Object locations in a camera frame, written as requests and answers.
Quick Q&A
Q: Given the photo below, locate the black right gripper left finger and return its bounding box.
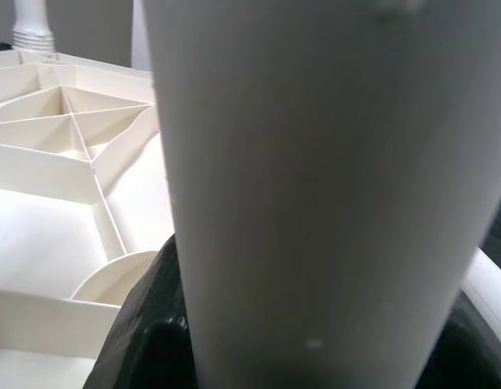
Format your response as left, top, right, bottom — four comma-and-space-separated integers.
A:
86, 234, 203, 389

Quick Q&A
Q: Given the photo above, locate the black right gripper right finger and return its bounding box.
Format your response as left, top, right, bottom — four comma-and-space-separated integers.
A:
430, 289, 501, 389

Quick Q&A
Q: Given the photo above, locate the black fabric table cover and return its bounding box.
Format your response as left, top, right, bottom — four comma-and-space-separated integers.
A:
0, 39, 501, 280

